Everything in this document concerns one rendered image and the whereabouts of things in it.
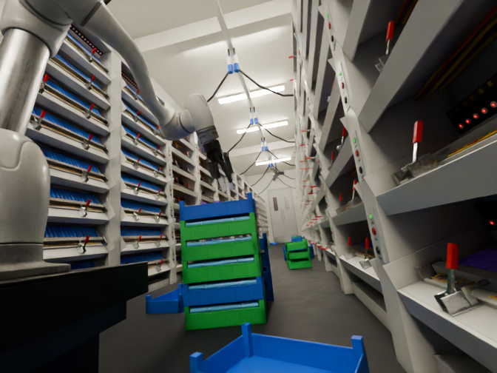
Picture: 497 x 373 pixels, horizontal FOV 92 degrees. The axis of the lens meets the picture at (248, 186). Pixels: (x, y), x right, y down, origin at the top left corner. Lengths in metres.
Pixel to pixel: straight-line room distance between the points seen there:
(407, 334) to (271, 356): 0.32
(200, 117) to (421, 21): 0.83
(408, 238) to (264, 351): 0.44
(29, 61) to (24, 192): 0.48
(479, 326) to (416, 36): 0.36
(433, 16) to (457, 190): 0.20
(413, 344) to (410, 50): 0.52
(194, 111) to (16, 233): 0.73
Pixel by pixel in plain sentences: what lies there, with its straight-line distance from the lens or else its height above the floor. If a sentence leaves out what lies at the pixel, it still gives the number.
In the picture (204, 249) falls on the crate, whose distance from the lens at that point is 0.98.
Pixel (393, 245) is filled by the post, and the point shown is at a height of 0.25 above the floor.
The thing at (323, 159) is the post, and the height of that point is 0.66.
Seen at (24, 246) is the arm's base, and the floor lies 0.33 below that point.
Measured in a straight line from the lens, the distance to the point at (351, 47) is 0.69.
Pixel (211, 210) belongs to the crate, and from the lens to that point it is 0.97.
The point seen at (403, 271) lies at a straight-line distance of 0.60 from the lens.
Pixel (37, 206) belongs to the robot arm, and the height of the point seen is 0.40.
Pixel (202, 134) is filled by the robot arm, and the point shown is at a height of 0.75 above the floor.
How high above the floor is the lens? 0.30
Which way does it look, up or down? 12 degrees up
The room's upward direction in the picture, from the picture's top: 6 degrees counter-clockwise
